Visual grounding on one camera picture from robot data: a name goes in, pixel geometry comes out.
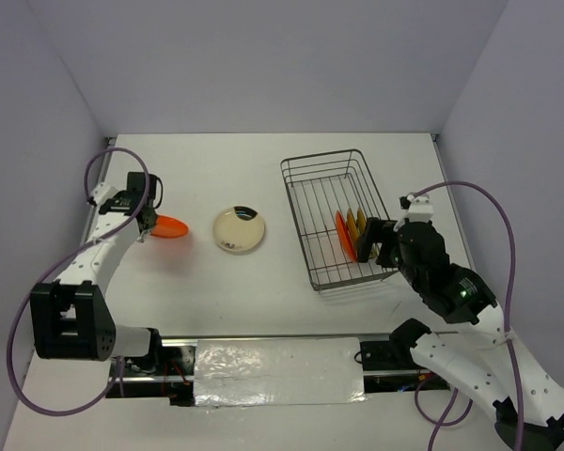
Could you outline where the mustard plate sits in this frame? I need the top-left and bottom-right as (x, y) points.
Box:
(346, 209), (359, 243)
(355, 208), (367, 236)

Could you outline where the orange plate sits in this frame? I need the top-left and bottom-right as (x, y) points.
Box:
(151, 215), (189, 239)
(335, 210), (357, 262)

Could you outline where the orange plate front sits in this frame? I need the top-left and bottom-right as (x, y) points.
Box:
(151, 215), (189, 239)

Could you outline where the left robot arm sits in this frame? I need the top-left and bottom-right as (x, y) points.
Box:
(30, 172), (165, 375)

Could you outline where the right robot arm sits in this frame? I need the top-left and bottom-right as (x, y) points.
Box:
(357, 218), (564, 450)

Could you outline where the silver tape sheet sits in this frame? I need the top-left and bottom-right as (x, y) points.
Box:
(193, 337), (366, 408)

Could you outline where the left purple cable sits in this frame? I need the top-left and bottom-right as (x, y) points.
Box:
(7, 148), (152, 418)

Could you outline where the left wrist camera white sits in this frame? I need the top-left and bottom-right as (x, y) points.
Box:
(86, 182), (118, 215)

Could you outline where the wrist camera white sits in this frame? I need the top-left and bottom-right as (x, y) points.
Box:
(86, 182), (118, 215)
(394, 193), (433, 231)

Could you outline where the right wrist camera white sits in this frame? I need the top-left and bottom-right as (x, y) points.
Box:
(394, 193), (433, 231)

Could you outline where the wire dish rack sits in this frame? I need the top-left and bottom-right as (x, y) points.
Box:
(280, 149), (397, 292)

